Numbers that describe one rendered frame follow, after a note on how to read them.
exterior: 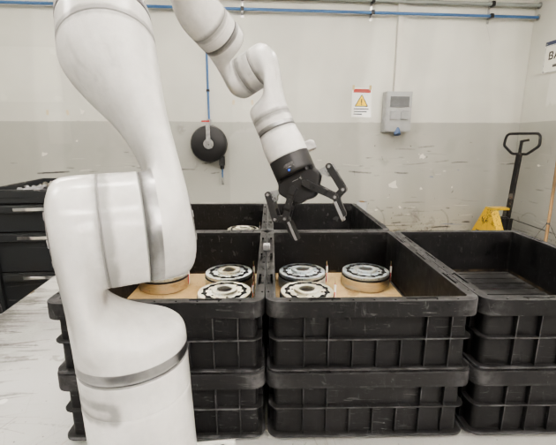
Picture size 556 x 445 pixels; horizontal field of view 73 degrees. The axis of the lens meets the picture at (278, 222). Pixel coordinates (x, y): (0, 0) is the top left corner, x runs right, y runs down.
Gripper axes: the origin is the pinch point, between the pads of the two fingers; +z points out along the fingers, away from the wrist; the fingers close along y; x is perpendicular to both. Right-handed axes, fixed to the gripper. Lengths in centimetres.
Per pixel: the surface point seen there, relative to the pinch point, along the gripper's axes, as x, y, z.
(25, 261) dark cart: 80, -169, -38
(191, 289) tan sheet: 2.4, -31.5, 1.9
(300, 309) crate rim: -19.4, -2.6, 8.3
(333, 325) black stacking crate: -16.5, -0.1, 12.6
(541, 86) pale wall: 386, 185, -26
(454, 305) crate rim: -13.0, 15.9, 16.2
